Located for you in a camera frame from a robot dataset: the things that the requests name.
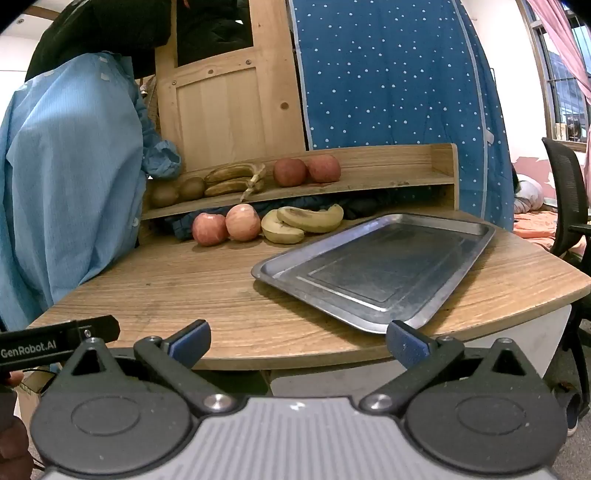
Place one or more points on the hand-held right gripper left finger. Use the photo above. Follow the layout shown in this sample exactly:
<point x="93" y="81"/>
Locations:
<point x="191" y="340"/>

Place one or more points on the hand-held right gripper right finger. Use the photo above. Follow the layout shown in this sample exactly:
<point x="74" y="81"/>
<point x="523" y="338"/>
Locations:
<point x="406" y="341"/>

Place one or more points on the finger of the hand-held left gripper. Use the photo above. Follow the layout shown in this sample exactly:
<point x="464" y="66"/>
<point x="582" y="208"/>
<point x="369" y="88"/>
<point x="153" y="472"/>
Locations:
<point x="94" y="328"/>

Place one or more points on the metal tray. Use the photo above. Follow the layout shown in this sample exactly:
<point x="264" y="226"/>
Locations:
<point x="383" y="263"/>

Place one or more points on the pale yellow banana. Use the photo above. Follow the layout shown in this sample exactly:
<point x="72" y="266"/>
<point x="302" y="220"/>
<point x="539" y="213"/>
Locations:
<point x="277" y="233"/>

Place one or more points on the brown spotted yellow banana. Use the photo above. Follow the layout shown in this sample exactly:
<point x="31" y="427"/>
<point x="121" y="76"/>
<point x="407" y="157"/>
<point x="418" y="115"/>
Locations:
<point x="314" y="221"/>

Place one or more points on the person's left hand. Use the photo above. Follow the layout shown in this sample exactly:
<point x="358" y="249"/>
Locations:
<point x="14" y="443"/>

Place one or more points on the cardboard box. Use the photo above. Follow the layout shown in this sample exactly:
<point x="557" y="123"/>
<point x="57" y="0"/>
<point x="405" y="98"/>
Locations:
<point x="34" y="397"/>

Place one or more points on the dark blue cloth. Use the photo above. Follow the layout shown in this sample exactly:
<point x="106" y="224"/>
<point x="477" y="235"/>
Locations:
<point x="182" y="226"/>

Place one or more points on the light blue shirt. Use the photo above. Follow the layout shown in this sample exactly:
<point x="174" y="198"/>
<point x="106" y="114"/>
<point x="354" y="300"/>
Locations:
<point x="69" y="184"/>

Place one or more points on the brown kiwi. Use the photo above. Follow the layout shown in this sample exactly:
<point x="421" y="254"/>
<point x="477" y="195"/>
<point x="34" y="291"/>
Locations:
<point x="165" y="194"/>
<point x="192" y="188"/>

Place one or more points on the wooden desk shelf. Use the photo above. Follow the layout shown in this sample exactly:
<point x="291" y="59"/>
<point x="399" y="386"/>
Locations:
<point x="392" y="170"/>

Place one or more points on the orange blanket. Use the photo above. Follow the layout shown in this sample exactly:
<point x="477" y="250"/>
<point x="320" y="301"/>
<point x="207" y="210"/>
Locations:
<point x="535" y="228"/>

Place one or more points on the brown banana bunch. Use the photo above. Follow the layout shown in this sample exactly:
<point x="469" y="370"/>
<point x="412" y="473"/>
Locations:
<point x="231" y="173"/>

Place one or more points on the dark red apple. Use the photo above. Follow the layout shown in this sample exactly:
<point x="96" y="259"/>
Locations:
<point x="324" y="169"/>
<point x="290" y="172"/>

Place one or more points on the white bedding bundle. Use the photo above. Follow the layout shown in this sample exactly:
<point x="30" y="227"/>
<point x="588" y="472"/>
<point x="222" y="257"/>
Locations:
<point x="528" y="194"/>

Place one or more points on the black office chair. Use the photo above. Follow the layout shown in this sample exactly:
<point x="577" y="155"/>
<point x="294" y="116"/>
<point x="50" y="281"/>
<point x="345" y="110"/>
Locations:
<point x="565" y="184"/>

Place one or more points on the blue dotted fabric wardrobe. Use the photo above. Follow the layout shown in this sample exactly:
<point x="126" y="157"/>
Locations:
<point x="392" y="83"/>

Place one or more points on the window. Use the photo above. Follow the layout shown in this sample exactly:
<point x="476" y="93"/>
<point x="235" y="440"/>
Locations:
<point x="561" y="101"/>

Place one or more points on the black jacket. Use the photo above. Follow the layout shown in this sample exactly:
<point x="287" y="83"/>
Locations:
<point x="92" y="32"/>

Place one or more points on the dark hanging clothes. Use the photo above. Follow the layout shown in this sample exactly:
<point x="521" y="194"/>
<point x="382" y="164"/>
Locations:
<point x="212" y="32"/>

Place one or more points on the pink curtain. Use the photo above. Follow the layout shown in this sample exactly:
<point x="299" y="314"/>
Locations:
<point x="565" y="41"/>

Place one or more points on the wooden panel frame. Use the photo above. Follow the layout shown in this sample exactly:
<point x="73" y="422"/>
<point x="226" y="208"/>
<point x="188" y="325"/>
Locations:
<point x="221" y="115"/>

